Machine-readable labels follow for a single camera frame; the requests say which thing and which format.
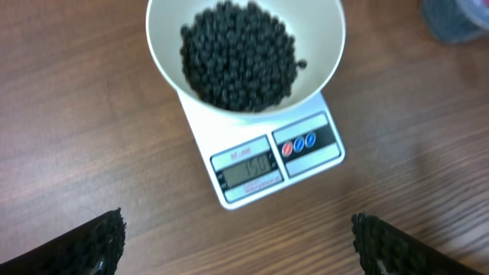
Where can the white kitchen scale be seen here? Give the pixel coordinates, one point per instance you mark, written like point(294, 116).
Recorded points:
point(250, 158)

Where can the clear plastic container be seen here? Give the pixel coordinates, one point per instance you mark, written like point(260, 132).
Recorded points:
point(455, 21)

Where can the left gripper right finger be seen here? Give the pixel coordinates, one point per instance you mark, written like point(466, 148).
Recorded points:
point(385, 250)

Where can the white bowl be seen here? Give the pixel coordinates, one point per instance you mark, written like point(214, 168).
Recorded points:
point(318, 25)

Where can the black beans in bowl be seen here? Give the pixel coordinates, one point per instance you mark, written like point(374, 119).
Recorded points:
point(239, 59)

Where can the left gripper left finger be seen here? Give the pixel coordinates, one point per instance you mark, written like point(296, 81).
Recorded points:
point(92, 248)

